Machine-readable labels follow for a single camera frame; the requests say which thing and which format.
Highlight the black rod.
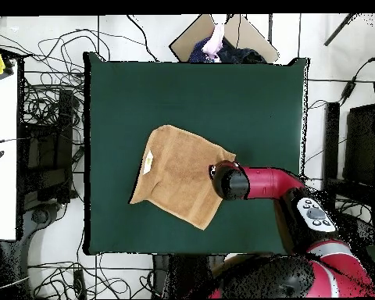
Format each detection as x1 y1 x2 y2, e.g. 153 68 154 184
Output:
323 12 360 47

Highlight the tangle of black cables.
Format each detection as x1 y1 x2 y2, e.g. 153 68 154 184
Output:
18 27 111 132
27 254 163 299

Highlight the white desk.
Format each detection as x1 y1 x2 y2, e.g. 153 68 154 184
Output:
0 59 18 241

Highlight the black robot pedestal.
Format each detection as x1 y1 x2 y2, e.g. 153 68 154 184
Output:
152 254 227 299

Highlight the long black cable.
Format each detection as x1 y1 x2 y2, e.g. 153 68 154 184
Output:
126 14 159 63

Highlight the blue dotted garment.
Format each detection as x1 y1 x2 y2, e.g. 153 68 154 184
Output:
187 37 213 63

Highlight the pale pink garment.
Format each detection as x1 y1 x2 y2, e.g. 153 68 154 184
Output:
202 23 225 60

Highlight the black floor stand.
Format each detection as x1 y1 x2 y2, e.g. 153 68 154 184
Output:
320 101 375 213
18 88 75 204

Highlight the grey chair base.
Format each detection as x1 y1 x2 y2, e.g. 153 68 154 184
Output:
0 201 65 299

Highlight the dark navy garment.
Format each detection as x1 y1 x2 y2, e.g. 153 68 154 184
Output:
216 37 267 64

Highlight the dark green table cloth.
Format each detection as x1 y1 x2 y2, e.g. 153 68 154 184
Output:
82 51 310 255

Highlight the brown cardboard box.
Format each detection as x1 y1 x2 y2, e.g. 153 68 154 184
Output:
169 13 280 64

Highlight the black power adapter cable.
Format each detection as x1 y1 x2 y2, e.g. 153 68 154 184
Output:
338 49 375 104

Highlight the tan terry towel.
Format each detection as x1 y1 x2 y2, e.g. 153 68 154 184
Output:
129 124 237 231

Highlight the black power strip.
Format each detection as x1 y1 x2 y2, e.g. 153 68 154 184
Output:
73 269 88 300

